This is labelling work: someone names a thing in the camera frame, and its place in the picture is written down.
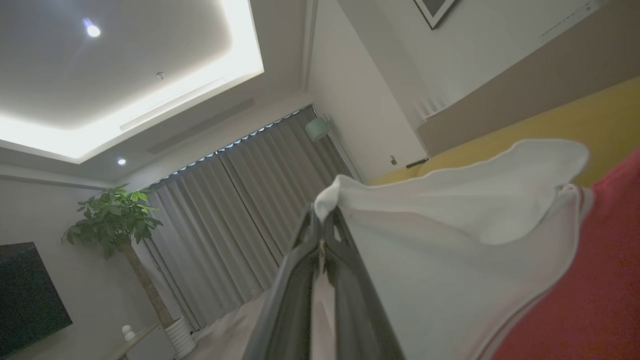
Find long white ceiling air vent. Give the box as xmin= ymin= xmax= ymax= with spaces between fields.
xmin=119 ymin=77 xmax=226 ymax=132

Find red shorts with white lining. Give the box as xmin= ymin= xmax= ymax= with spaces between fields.
xmin=314 ymin=138 xmax=640 ymax=360

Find small yellow sofa back cushion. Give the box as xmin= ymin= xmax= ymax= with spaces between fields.
xmin=370 ymin=167 xmax=422 ymax=187

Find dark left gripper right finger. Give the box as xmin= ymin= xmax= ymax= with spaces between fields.
xmin=325 ymin=207 xmax=406 ymax=360

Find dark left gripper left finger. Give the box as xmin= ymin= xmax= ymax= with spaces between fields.
xmin=243 ymin=205 xmax=326 ymax=360

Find white wall air vent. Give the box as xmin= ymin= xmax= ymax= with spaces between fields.
xmin=540 ymin=1 xmax=601 ymax=38

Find black flat television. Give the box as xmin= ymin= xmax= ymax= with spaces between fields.
xmin=0 ymin=242 xmax=74 ymax=359

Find green leafy indoor tree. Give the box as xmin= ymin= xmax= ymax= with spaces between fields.
xmin=61 ymin=184 xmax=176 ymax=328

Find pale green floor lamp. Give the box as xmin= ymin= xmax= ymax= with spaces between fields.
xmin=304 ymin=114 xmax=363 ymax=183

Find white ribbed plant pot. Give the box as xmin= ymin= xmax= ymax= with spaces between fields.
xmin=164 ymin=315 xmax=197 ymax=359

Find large yellow sofa back cushion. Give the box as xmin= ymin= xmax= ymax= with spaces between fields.
xmin=417 ymin=75 xmax=640 ymax=189

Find light wooden TV cabinet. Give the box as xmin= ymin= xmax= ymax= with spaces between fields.
xmin=107 ymin=322 xmax=177 ymax=360

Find grey pleated curtain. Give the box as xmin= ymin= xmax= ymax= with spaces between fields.
xmin=142 ymin=104 xmax=362 ymax=332

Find framed wall picture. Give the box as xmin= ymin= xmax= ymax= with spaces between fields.
xmin=413 ymin=0 xmax=461 ymax=30

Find white slatted rack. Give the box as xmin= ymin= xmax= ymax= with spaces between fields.
xmin=412 ymin=94 xmax=451 ymax=120

